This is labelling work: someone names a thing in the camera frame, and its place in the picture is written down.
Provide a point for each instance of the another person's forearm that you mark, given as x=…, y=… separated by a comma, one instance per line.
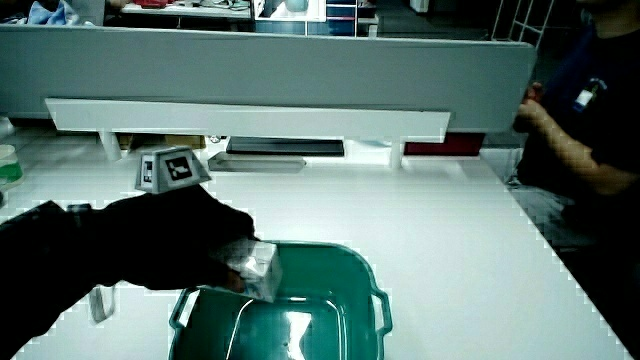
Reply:
x=580, y=160

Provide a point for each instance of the person's right hand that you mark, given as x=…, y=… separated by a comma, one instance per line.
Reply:
x=165, y=235

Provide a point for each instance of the blue drawer unit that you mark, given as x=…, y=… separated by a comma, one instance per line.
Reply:
x=341, y=17

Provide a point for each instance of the person's right forearm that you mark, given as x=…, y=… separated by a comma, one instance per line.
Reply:
x=40, y=260

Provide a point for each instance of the white and green cup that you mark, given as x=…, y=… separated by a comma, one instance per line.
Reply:
x=9, y=167

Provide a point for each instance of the grey desk partition panel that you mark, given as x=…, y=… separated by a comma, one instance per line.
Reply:
x=260, y=70

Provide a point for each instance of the red flat box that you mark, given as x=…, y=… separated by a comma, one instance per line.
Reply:
x=445, y=146

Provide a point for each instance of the white framed box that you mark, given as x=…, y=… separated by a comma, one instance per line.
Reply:
x=290, y=10

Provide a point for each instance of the grey flat tray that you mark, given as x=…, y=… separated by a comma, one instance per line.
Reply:
x=255, y=163

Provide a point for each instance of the brown cardboard box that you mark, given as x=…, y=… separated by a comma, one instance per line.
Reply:
x=175, y=141

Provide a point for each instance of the white desk shelf riser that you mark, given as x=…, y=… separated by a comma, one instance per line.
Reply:
x=240, y=120

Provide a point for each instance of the blue cloth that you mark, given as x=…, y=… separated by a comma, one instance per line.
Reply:
x=52, y=14

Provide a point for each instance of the black flat keyboard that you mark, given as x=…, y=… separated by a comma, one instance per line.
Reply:
x=285, y=146

